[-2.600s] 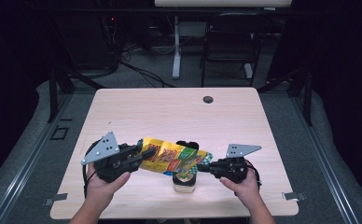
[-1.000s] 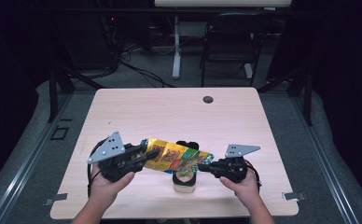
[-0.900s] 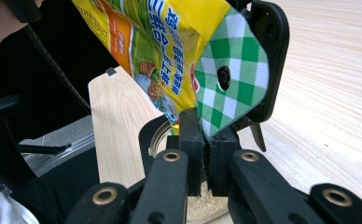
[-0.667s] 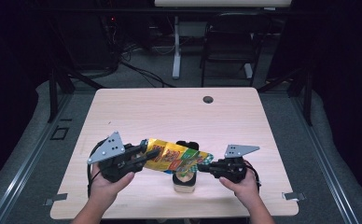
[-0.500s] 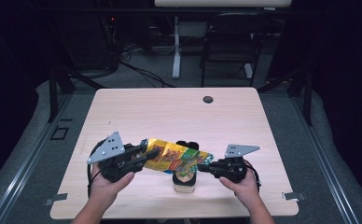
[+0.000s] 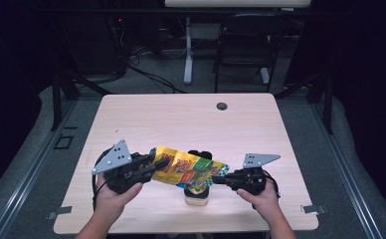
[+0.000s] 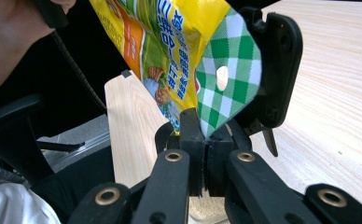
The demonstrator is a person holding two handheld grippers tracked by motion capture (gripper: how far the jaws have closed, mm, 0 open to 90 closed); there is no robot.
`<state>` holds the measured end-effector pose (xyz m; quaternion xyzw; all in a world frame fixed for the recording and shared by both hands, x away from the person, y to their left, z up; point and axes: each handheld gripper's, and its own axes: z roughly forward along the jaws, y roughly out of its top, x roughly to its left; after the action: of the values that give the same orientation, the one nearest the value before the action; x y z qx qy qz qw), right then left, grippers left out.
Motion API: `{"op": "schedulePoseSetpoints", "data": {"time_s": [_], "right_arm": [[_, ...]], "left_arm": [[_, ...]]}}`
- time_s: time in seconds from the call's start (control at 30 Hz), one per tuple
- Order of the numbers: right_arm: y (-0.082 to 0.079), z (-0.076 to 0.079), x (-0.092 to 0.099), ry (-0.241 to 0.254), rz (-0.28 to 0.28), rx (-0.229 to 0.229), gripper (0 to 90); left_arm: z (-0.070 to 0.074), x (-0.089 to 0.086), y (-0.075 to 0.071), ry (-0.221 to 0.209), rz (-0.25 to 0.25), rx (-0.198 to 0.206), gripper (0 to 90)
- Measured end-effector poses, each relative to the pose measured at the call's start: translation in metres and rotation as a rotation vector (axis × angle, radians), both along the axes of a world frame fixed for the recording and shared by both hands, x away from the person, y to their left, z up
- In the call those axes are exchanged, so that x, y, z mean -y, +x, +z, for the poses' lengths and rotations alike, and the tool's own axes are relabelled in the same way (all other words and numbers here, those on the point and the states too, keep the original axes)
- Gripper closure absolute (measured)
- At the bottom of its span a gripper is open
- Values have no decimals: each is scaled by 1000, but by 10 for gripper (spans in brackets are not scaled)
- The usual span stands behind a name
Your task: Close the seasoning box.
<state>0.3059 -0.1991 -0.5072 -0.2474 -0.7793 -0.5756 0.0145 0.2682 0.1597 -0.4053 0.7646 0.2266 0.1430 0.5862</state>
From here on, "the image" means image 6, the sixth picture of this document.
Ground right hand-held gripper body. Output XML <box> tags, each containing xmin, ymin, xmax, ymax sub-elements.
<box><xmin>229</xmin><ymin>152</ymin><xmax>282</xmax><ymax>196</ymax></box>

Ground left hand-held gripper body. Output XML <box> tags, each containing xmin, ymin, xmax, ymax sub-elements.
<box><xmin>91</xmin><ymin>138</ymin><xmax>155</xmax><ymax>195</ymax></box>

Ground yellow snack packet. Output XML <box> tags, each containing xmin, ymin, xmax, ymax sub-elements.
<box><xmin>150</xmin><ymin>145</ymin><xmax>231</xmax><ymax>189</ymax></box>

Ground glass jar with black lid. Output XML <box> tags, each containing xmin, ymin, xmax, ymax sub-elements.
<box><xmin>183</xmin><ymin>149</ymin><xmax>214</xmax><ymax>207</ymax></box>

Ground person's right hand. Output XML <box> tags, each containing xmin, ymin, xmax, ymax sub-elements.
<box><xmin>236</xmin><ymin>179</ymin><xmax>282</xmax><ymax>223</ymax></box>

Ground person's left hand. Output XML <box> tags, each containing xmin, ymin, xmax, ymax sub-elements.
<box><xmin>95</xmin><ymin>172</ymin><xmax>144</xmax><ymax>219</ymax></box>

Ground black metal stand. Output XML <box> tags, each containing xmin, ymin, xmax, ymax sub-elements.
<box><xmin>50</xmin><ymin>71</ymin><xmax>112</xmax><ymax>131</ymax></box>
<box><xmin>274</xmin><ymin>71</ymin><xmax>334</xmax><ymax>135</ymax></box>

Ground short white desk foot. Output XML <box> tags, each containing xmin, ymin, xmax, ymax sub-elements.
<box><xmin>260</xmin><ymin>67</ymin><xmax>271</xmax><ymax>85</ymax></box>

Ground tall white desk leg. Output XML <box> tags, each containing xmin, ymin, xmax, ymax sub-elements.
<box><xmin>183</xmin><ymin>16</ymin><xmax>195</xmax><ymax>86</ymax></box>

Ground dark computer tower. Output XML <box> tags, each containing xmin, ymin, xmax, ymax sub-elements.
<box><xmin>65</xmin><ymin>14</ymin><xmax>128</xmax><ymax>76</ymax></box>

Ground black folding chair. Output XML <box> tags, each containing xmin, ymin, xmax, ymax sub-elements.
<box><xmin>213</xmin><ymin>13</ymin><xmax>290</xmax><ymax>94</ymax></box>

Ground white desk top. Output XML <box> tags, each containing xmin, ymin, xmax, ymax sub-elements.
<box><xmin>164</xmin><ymin>0</ymin><xmax>312</xmax><ymax>9</ymax></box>

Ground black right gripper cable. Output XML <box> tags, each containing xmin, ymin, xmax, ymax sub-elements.
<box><xmin>261</xmin><ymin>168</ymin><xmax>282</xmax><ymax>211</ymax></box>

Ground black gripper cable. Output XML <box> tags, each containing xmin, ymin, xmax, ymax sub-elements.
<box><xmin>261</xmin><ymin>168</ymin><xmax>282</xmax><ymax>211</ymax></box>
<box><xmin>91</xmin><ymin>148</ymin><xmax>113</xmax><ymax>211</ymax></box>

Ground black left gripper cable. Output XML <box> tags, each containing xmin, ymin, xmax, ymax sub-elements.
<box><xmin>91</xmin><ymin>148</ymin><xmax>113</xmax><ymax>211</ymax></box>

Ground grey metal table bracket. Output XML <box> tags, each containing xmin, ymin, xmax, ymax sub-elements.
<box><xmin>299</xmin><ymin>204</ymin><xmax>327</xmax><ymax>215</ymax></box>
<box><xmin>46</xmin><ymin>205</ymin><xmax>74</xmax><ymax>221</ymax></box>

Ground black floor cables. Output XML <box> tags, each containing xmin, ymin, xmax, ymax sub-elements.
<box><xmin>127</xmin><ymin>64</ymin><xmax>187</xmax><ymax>95</ymax></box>

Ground aluminium floor rail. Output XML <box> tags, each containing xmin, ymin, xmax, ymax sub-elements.
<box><xmin>0</xmin><ymin>99</ymin><xmax>80</xmax><ymax>239</ymax></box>
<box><xmin>308</xmin><ymin>99</ymin><xmax>386</xmax><ymax>239</ymax></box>

